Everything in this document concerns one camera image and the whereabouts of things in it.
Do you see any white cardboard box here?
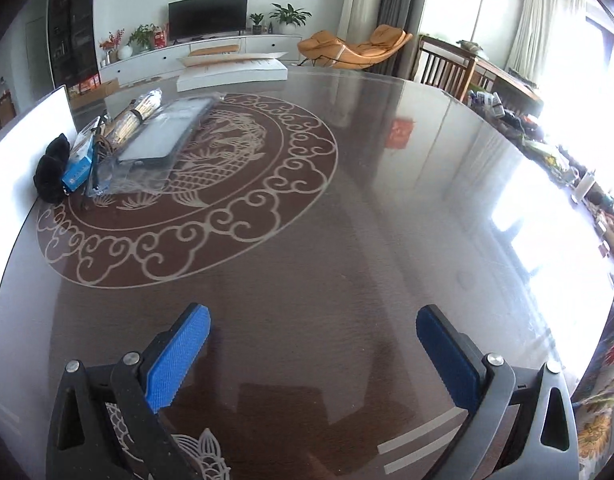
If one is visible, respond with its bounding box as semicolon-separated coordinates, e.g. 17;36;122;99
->
0;85;79;311

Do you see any white window curtain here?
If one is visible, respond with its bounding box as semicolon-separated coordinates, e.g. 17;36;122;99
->
507;0;588;91

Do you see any orange rocking lounge chair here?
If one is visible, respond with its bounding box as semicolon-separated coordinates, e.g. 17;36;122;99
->
297;24;414;70

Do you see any black cloth pouch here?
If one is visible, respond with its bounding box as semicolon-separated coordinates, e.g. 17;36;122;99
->
32;133;72;204

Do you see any bushy potted plant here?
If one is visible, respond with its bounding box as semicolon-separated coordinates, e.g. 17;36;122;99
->
128;24;158;53

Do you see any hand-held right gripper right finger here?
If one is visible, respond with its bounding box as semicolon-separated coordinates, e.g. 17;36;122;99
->
416;304;580;480

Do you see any white flat box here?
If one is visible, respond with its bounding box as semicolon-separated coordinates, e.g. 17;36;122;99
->
176;57;289;93

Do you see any dark display cabinet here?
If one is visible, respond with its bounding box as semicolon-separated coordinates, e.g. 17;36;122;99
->
47;0;100;91

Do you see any pile of assorted clutter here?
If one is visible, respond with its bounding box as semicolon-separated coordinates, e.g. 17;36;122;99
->
467;87;614;291

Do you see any open brown cardboard box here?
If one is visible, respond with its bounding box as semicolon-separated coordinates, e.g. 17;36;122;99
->
67;75;120;107

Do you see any wooden slatted railing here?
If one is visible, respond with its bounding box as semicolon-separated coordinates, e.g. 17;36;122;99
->
418;35;480;101

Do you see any clear plastic bag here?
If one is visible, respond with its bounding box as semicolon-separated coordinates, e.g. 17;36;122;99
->
87;96;223;197

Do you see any white television cabinet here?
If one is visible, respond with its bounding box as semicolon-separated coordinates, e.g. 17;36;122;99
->
98;34;304;86

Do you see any floral cloth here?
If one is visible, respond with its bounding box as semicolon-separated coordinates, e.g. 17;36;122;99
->
572;305;614;476

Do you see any red flower arrangement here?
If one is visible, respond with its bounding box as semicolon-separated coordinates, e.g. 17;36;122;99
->
100;29;125;65

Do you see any bundle of wooden sticks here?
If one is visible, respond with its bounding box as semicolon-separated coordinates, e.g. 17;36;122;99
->
100;89;163;149

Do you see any large green potted plant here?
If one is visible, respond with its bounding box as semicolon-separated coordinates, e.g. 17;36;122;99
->
269;3;313;36

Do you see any black television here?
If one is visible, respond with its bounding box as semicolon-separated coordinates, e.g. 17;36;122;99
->
168;0;249;42

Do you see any wooden side desk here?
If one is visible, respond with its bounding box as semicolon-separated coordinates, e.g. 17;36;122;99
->
469;55;545;116

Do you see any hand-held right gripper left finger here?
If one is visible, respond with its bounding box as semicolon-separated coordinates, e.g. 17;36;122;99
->
46;302;213;480

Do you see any small blue box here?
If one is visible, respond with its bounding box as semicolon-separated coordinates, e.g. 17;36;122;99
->
62;152;95;194

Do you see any grey curtain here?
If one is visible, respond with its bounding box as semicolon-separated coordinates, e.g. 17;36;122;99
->
377;0;430;78

